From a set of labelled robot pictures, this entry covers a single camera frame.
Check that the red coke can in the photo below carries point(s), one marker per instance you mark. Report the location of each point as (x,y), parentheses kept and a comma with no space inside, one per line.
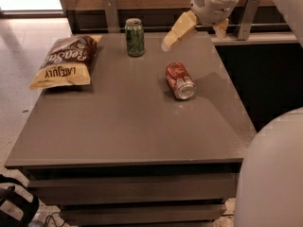
(179,80)

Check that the right metal bracket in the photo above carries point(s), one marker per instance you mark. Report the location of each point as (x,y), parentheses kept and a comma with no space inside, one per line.
(246,20)

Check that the grey drawer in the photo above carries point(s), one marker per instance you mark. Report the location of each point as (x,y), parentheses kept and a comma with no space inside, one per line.
(143,215)
(136,189)

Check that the left metal bracket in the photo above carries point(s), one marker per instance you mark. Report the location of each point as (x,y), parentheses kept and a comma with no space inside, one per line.
(111,15)

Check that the brown yellow chip bag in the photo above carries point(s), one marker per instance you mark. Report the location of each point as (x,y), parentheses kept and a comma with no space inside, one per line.
(67,63)

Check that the top grey drawer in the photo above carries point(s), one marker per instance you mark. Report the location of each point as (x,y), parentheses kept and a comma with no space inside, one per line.
(136,189)

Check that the metal bracket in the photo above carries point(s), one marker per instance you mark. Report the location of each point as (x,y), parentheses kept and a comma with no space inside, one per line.
(111,15)
(246,20)

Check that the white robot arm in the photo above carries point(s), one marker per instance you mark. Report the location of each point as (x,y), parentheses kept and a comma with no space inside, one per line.
(270,185)

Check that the grey counter ledge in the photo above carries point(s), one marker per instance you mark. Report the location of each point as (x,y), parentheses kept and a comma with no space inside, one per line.
(257,38)

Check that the lower grey drawer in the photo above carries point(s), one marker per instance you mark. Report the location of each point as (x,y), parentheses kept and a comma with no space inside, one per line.
(143,215)

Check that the grey drawer cabinet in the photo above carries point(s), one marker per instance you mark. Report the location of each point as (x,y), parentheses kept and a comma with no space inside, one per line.
(128,123)

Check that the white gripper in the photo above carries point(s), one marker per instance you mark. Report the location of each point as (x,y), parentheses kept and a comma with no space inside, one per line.
(212,10)

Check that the green soda can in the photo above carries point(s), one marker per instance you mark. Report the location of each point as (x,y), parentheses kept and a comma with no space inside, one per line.
(134,32)

